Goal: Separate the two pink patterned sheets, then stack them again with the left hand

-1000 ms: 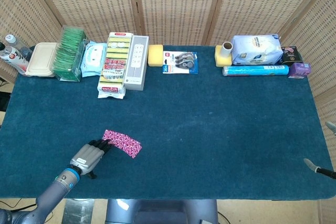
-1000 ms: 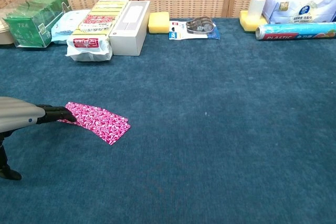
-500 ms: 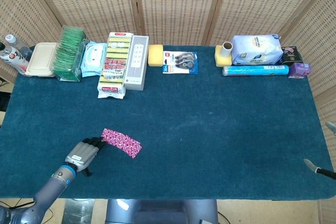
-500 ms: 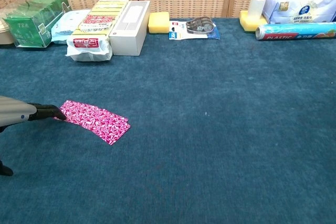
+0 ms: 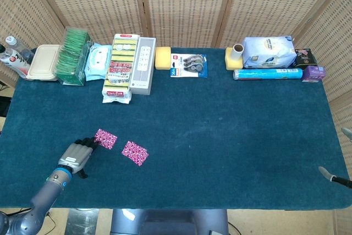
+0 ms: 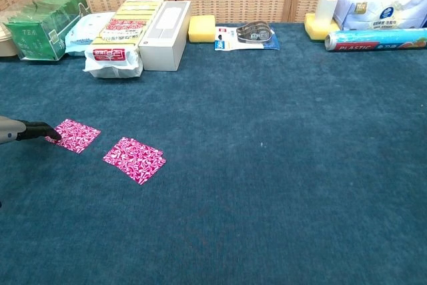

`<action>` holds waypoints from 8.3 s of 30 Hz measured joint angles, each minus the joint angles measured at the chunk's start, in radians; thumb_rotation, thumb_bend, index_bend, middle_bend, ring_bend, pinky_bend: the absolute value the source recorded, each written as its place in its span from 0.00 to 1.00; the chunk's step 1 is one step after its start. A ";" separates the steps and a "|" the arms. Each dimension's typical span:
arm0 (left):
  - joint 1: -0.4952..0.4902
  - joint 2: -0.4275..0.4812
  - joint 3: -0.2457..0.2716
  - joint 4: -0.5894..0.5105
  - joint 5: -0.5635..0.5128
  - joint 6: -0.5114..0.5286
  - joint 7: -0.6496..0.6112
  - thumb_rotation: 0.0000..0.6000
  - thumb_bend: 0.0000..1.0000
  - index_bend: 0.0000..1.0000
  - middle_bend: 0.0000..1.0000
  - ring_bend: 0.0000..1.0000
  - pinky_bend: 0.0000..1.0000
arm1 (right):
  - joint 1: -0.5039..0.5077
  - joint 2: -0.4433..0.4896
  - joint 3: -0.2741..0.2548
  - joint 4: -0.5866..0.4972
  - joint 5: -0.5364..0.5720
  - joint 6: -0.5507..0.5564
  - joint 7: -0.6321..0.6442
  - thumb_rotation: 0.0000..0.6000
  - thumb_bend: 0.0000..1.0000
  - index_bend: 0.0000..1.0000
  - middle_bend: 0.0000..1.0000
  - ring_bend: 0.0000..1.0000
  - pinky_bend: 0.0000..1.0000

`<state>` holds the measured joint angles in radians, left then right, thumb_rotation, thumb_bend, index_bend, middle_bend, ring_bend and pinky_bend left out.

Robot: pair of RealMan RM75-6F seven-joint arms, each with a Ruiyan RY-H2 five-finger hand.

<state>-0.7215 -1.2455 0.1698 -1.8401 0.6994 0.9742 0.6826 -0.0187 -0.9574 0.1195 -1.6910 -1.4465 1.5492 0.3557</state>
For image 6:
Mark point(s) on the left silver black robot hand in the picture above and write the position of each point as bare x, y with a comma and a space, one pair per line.
36, 129

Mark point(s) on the beige lidded food container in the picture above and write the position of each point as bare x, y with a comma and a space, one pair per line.
6, 46

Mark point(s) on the clear box green tea bags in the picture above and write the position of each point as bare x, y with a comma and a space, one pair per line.
33, 38

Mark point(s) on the light blue wet wipes pack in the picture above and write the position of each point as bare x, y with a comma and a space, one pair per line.
83, 31

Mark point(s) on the yellow sponge multipack red label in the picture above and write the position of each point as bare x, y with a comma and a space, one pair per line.
123, 28

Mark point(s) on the long white cardboard box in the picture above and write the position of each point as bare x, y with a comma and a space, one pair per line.
160, 54

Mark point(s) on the yellow sponge block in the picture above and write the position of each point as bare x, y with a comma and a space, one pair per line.
315, 31
201, 29

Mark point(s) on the correction tape blister pack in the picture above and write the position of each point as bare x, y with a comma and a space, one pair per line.
230, 41

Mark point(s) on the teal carpet table mat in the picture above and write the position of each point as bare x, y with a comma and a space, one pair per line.
267, 165

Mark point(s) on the white roll cardboard core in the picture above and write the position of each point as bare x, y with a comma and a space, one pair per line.
325, 9

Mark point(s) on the blue plastic wrap roll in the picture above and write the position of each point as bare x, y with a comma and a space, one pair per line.
367, 39

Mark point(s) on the white blue tissue bag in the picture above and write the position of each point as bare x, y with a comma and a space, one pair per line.
367, 8

